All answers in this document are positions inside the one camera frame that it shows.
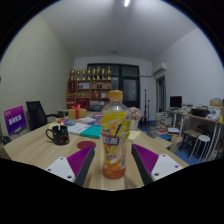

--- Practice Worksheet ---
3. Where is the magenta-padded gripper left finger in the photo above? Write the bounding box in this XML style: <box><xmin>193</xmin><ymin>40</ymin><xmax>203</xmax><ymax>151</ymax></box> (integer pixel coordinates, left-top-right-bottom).
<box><xmin>44</xmin><ymin>144</ymin><xmax>96</xmax><ymax>188</ymax></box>

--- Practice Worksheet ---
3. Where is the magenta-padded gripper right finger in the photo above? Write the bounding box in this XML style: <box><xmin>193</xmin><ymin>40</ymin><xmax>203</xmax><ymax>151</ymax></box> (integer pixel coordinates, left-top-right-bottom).
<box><xmin>130</xmin><ymin>143</ymin><xmax>184</xmax><ymax>187</ymax></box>

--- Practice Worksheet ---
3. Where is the yellow-labelled plastic drink bottle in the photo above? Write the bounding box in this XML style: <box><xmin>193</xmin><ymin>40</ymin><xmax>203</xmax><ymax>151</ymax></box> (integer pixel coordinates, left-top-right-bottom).
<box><xmin>100</xmin><ymin>89</ymin><xmax>132</xmax><ymax>180</ymax></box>

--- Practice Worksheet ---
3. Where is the black dotted mug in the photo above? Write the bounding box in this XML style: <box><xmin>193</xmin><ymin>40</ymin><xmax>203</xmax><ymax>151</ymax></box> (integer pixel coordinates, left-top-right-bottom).
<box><xmin>45</xmin><ymin>124</ymin><xmax>70</xmax><ymax>146</ymax></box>

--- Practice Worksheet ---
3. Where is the flat round red coaster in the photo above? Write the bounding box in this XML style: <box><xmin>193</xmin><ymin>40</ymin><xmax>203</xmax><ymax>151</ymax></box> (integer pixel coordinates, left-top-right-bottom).
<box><xmin>76</xmin><ymin>140</ymin><xmax>97</xmax><ymax>150</ymax></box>

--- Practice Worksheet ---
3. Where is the pale yellow paper pad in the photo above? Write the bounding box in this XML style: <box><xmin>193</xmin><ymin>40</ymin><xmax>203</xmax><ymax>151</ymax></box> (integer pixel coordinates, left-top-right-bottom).
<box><xmin>127</xmin><ymin>129</ymin><xmax>143</xmax><ymax>142</ymax></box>

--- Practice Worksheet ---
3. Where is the white paper booklet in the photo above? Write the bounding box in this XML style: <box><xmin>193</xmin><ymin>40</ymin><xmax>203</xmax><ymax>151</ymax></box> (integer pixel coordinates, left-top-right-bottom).
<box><xmin>66</xmin><ymin>122</ymin><xmax>92</xmax><ymax>136</ymax></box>

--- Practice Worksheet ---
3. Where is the cream flat box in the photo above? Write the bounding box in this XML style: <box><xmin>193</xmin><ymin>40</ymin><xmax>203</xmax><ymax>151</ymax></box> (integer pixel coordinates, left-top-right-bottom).
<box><xmin>49</xmin><ymin>121</ymin><xmax>66</xmax><ymax>128</ymax></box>

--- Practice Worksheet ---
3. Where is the brown wooden stool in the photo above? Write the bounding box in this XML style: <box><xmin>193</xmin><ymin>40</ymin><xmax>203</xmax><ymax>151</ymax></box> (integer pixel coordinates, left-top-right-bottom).
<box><xmin>179</xmin><ymin>129</ymin><xmax>203</xmax><ymax>154</ymax></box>

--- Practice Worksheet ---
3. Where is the small blue red booklet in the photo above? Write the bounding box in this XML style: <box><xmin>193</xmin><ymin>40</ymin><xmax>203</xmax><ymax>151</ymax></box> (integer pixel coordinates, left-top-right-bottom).
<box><xmin>64</xmin><ymin>119</ymin><xmax>78</xmax><ymax>127</ymax></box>

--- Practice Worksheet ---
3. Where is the teal book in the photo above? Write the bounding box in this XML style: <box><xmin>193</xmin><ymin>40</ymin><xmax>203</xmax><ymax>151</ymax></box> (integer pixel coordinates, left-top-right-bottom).
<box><xmin>79</xmin><ymin>124</ymin><xmax>103</xmax><ymax>140</ymax></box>

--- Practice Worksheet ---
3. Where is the white round stool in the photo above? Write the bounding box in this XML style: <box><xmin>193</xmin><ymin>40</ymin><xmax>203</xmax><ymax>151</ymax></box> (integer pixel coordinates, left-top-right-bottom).
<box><xmin>189</xmin><ymin>134</ymin><xmax>210</xmax><ymax>159</ymax></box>

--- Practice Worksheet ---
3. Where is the blue book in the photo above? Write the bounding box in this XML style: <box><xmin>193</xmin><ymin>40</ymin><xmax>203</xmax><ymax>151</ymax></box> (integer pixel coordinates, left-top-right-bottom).
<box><xmin>87</xmin><ymin>119</ymin><xmax>102</xmax><ymax>127</ymax></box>

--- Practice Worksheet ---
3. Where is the yellow red-ribbon gift box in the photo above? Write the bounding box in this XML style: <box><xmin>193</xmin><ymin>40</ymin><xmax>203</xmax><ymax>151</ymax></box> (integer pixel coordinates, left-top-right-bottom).
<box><xmin>67</xmin><ymin>104</ymin><xmax>88</xmax><ymax>120</ymax></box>

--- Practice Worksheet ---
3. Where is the black office chair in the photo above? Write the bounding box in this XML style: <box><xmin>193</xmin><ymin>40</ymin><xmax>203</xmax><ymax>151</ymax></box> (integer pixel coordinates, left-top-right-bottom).
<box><xmin>25</xmin><ymin>100</ymin><xmax>63</xmax><ymax>132</ymax></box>

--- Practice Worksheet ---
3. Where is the black tripod stand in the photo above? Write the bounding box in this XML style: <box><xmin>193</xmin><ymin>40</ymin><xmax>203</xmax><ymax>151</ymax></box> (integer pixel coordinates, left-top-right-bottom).
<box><xmin>142</xmin><ymin>89</ymin><xmax>152</xmax><ymax>129</ymax></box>

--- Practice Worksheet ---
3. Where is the long side desk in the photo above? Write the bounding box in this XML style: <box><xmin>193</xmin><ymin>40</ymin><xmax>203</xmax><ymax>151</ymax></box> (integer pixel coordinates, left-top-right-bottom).
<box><xmin>166</xmin><ymin>109</ymin><xmax>224</xmax><ymax>161</ymax></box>

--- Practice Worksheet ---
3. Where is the black computer monitor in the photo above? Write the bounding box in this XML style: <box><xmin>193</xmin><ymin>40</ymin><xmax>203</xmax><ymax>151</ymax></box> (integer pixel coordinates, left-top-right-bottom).
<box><xmin>169</xmin><ymin>95</ymin><xmax>183</xmax><ymax>109</ymax></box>

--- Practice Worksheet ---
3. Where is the purple sign board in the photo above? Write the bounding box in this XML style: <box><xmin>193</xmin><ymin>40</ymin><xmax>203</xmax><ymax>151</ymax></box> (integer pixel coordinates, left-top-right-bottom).
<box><xmin>3</xmin><ymin>105</ymin><xmax>28</xmax><ymax>136</ymax></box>

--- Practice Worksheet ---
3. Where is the wooden trophy shelf unit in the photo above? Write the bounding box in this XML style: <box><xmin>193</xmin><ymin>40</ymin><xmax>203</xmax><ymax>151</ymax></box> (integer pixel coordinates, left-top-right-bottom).
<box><xmin>65</xmin><ymin>65</ymin><xmax>113</xmax><ymax>111</ymax></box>

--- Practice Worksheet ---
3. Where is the dark glass door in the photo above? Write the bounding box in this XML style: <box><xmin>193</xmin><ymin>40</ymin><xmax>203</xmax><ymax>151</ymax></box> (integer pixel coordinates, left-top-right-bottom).
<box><xmin>87</xmin><ymin>63</ymin><xmax>141</xmax><ymax>109</ymax></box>

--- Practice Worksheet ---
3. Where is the white air conditioner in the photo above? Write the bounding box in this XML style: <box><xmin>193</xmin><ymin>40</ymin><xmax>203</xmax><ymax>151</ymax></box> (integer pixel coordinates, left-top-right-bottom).
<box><xmin>152</xmin><ymin>62</ymin><xmax>167</xmax><ymax>76</ymax></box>

